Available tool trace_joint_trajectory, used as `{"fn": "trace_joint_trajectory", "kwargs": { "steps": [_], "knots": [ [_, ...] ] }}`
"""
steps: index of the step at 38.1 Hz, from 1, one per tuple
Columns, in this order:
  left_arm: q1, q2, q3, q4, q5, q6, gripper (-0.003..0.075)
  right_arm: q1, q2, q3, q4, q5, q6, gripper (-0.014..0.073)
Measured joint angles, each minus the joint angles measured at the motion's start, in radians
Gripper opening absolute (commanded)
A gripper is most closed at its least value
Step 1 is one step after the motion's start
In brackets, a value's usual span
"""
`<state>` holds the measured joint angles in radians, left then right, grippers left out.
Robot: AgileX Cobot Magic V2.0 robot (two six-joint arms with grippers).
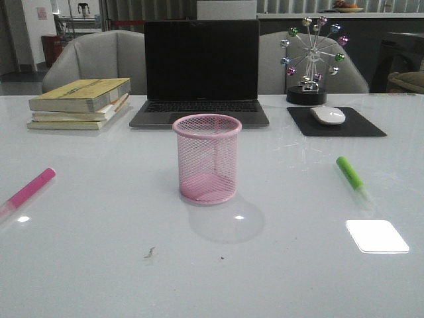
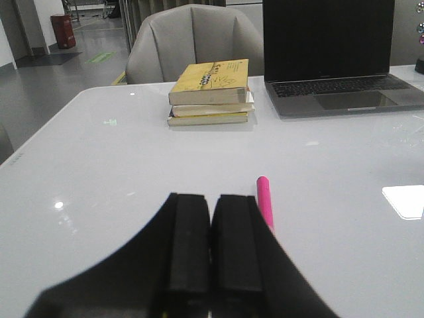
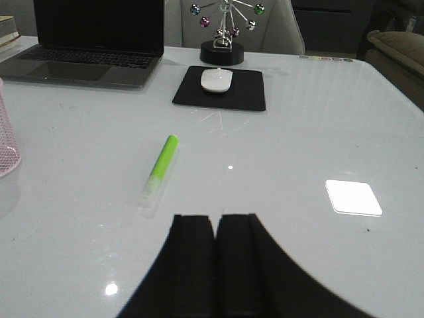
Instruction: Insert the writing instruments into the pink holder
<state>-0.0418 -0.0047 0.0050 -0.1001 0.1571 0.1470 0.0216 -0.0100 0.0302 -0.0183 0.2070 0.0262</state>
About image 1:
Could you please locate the fruit bowl on counter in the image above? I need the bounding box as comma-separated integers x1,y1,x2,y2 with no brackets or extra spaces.
333,0,364,13

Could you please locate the ferris wheel desk ornament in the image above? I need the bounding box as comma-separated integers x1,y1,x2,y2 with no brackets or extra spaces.
280,15,345,106

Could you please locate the middle cream book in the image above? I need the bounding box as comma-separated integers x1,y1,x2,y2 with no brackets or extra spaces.
32,93,129,122

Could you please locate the right grey armchair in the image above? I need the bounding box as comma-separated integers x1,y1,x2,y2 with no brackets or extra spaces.
258,31,369,95

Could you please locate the pink highlighter pen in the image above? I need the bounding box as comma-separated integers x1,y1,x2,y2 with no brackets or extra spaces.
1,168,56,220

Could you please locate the red waste bin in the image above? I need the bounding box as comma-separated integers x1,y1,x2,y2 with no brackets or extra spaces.
41,34,62,67

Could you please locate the left grey armchair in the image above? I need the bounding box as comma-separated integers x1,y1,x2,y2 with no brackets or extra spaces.
42,30,147,95

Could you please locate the grey open laptop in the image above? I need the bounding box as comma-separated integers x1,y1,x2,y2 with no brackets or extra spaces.
129,20,269,129

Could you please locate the top yellow book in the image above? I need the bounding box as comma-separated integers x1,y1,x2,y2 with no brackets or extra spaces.
28,78,131,113

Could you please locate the bottom cream book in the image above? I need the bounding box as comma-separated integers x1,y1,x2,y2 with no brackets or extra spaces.
26,105,127,131

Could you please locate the black mouse pad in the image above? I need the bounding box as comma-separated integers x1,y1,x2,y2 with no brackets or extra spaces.
287,107,386,137

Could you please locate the cream book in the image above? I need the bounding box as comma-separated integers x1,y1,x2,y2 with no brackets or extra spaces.
26,105,127,131
32,93,129,122

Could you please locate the grey armchair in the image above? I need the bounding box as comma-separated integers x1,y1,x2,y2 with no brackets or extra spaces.
42,30,147,95
258,31,369,95

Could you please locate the pink mesh pen holder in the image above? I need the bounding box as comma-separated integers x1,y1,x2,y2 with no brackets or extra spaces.
172,113,242,205

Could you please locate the white computer mouse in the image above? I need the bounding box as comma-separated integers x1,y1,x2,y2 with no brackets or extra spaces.
310,106,346,125

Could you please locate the green highlighter pen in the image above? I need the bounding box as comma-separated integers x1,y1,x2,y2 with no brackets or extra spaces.
336,156,375,210

